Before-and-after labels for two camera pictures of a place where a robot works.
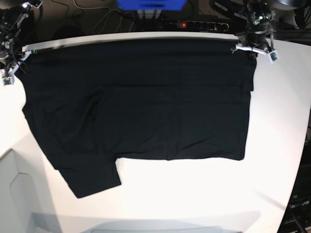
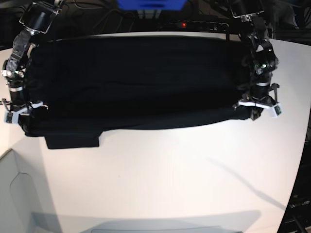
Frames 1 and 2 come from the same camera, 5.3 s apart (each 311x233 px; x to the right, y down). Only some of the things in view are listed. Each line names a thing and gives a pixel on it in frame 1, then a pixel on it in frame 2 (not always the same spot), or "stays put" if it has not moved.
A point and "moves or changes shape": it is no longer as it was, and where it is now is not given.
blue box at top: (152, 5) stays put
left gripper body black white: (10, 58) → (19, 111)
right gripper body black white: (252, 41) → (262, 95)
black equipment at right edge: (297, 219) stays put
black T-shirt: (91, 102) moves or changes shape
